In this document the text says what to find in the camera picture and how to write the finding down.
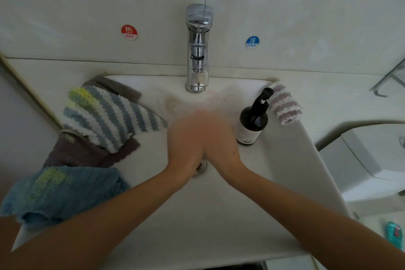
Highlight person's right hand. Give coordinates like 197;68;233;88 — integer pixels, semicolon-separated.
199;111;251;188

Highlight person's left hand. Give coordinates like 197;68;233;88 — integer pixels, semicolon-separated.
165;111;206;185

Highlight white ceramic sink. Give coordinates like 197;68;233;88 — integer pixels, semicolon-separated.
11;76;352;270

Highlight pink white striped cloth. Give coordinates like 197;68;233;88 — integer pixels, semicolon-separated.
267;81;303;126

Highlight stained grey striped cloth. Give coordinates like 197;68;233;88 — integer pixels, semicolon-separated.
61;84;169;155

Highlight brown cloth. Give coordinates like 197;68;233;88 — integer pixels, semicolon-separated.
42;76;143;169

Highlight blue stained cloth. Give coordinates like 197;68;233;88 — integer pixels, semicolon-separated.
0;165;132;230

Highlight person's right forearm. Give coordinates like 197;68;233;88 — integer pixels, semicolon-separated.
227;168;405;270

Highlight person's left forearm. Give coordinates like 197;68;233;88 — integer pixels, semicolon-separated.
0;168;187;270

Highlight metal sink drain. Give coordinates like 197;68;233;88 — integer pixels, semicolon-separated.
193;160;210;176

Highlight black pump soap bottle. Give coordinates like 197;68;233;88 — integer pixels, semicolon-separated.
236;87;275;146

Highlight chrome faucet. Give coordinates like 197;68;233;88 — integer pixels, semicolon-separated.
185;4;214;94

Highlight blue round sticker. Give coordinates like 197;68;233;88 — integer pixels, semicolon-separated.
245;35;261;50

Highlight gray patterned trousers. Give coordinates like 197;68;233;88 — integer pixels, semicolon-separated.
202;262;267;270

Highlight red round sticker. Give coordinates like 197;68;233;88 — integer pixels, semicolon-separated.
120;24;139;41

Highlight white toilet tank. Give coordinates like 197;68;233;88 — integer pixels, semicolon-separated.
318;123;405;204

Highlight white toilet lid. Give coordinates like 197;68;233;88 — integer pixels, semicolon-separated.
357;211;405;270

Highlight teal tube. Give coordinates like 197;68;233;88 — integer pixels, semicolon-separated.
385;221;404;254

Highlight metal wall shelf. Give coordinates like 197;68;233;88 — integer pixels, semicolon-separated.
372;58;405;98

